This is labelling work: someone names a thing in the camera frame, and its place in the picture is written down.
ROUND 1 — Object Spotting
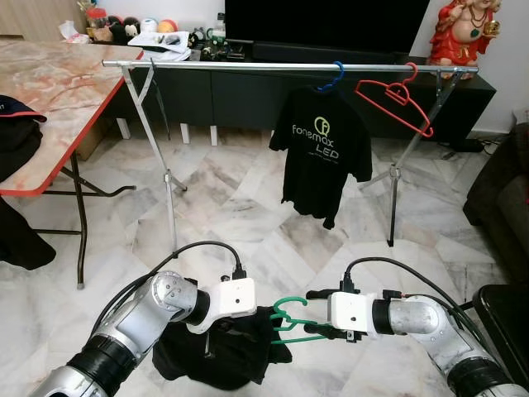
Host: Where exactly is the plain black garment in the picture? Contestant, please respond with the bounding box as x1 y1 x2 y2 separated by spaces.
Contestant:
153 304 292 391

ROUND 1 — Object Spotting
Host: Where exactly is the black television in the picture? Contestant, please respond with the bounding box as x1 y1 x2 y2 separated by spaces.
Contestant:
225 0 432 59

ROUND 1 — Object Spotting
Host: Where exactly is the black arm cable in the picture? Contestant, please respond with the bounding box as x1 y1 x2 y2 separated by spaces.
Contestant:
343 256 476 340
91 242 249 348

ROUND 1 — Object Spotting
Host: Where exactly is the black mouse plush toy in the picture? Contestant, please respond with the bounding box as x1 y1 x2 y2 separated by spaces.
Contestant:
110 15 139 44

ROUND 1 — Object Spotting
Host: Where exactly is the black TV console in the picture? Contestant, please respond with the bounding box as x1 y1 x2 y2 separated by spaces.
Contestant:
124 50 497 141

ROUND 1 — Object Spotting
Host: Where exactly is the light wooden cabinet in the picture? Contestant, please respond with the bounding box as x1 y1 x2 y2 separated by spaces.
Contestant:
0 0 88 41

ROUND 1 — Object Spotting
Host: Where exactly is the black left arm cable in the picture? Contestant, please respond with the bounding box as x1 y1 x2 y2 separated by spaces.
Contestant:
91 242 249 348

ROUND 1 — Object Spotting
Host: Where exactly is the red Buddha statue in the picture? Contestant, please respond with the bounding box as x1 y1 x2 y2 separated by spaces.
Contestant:
428 0 484 67

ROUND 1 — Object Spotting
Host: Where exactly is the white paper stack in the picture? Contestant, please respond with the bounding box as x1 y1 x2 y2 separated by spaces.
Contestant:
128 31 193 63

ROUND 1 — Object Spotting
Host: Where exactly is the silver metal clothes rack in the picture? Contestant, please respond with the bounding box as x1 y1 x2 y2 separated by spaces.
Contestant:
102 58 480 249

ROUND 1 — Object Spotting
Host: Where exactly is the red plastic hanger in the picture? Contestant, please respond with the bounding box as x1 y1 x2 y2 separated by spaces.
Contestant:
355 63 435 138

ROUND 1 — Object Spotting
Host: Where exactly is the green plastic hanger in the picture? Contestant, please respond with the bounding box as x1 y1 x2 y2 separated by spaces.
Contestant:
270 296 331 344

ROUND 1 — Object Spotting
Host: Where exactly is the jar with red lid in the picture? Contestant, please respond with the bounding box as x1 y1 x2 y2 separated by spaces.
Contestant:
87 7 112 41

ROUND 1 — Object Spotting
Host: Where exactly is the blue plastic hanger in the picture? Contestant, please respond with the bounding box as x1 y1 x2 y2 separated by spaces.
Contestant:
316 61 346 90

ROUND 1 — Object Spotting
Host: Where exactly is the black stool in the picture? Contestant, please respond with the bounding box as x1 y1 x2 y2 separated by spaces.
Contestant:
473 284 529 390

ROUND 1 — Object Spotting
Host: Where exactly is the black soundbar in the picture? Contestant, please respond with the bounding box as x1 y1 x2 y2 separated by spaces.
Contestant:
252 41 414 65

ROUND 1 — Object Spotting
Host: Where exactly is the dark sofa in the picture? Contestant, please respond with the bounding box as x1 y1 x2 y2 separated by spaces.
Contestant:
463 124 529 282

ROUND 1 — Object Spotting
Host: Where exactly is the black remote control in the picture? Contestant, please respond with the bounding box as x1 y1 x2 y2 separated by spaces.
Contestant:
190 31 216 60

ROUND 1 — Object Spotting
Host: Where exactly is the pink tissue box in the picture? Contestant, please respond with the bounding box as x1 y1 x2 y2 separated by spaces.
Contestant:
60 21 90 44

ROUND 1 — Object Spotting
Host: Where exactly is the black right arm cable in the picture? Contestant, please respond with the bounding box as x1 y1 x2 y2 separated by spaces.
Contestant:
343 256 476 340

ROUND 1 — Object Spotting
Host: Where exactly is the black printed T-shirt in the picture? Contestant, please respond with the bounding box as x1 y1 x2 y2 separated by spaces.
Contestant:
269 83 373 230

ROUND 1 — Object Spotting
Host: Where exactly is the marble table with red edge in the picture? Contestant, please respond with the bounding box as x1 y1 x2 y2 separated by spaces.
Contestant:
0 40 154 286

